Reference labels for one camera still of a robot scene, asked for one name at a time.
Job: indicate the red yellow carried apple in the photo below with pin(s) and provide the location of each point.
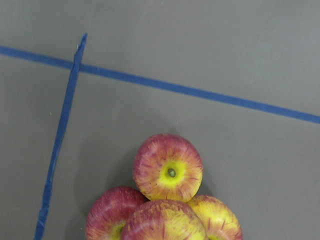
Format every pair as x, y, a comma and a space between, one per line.
164, 220

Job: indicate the red yellow apple near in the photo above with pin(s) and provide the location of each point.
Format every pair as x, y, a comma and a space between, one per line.
168, 167

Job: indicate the red yellow apple far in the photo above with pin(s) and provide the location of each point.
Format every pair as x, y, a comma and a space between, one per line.
110, 212

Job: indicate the red yellow apple side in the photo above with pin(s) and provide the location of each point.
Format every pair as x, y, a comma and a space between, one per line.
218, 219

